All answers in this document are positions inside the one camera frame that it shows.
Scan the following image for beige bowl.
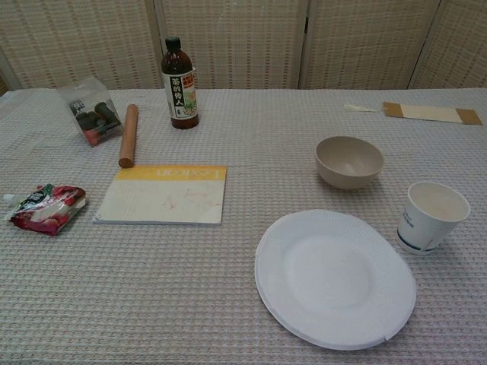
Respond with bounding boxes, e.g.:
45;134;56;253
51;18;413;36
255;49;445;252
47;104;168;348
315;136;384;190

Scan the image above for white paper cup blue print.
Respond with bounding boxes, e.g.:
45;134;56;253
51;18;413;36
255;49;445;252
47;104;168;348
396;181;472;255

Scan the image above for white paper plate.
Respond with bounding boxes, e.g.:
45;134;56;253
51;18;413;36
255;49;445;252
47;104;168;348
254;209;418;341

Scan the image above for yellow white notepad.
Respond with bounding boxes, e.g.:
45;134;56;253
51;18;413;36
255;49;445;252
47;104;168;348
92;164;228;227

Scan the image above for brown tea bottle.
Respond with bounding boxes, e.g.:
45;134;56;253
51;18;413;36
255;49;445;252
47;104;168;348
161;36;200;131

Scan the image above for waffle weave tablecloth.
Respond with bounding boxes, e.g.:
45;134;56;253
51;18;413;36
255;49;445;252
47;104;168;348
0;87;487;365

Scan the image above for wooden rolling pin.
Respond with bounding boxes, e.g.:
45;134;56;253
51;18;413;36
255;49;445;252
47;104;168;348
118;103;139;169

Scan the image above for small cream paper scrap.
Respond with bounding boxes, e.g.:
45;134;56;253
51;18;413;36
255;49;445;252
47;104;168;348
344;103;380;113

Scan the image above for woven folding screen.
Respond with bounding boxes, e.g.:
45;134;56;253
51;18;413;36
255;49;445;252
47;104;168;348
0;0;487;97

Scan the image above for clear plastic box dark items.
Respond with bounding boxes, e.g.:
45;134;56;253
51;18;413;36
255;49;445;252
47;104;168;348
56;76;123;148

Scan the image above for red snack pouch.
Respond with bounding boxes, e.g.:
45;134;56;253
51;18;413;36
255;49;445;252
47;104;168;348
2;183;88;237

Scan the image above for brown cream cardboard strip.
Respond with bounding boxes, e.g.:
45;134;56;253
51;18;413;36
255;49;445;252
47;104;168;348
382;101;483;126

